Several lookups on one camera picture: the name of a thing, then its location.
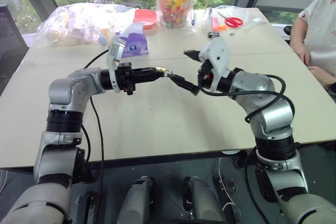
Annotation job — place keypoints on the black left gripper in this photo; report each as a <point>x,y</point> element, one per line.
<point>125,78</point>

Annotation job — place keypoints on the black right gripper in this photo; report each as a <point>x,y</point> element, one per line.
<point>206,75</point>

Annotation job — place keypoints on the brass padlock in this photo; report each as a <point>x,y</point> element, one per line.
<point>160,70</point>

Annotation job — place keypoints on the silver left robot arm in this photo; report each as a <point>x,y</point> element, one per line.
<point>65,95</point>

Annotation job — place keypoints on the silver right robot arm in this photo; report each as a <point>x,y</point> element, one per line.
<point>273,119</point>

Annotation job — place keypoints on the person's bare hand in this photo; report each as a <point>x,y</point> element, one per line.
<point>304,52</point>

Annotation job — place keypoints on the purple tissue box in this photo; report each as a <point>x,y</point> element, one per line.
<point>136,43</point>

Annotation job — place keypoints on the small black binder clip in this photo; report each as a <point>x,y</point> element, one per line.
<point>213,34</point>

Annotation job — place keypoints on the blue and white pen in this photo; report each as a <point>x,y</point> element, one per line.
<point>193,19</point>

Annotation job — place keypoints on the coral plastic bowl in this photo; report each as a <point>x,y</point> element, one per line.
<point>146,18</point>

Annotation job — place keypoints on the candy jar with orange lid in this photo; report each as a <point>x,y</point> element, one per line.
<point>175,1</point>

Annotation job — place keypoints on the clear crumpled plastic bag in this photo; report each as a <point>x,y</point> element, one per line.
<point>231,14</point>

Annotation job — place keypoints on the clear plastic bag of items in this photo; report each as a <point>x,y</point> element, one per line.
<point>78,24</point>

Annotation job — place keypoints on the small white packet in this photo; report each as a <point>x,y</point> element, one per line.
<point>257,20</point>

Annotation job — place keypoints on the grey rounded robot leg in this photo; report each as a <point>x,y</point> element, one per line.
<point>203,200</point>
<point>139,200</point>

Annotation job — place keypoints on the person in white shirt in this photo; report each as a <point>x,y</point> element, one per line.
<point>319,24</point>

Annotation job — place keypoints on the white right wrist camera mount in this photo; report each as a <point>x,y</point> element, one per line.
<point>216,54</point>

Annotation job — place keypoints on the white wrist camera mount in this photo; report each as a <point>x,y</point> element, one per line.
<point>115,52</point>
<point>216,54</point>

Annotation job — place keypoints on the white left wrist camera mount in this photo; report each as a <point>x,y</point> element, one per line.
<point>115,52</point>

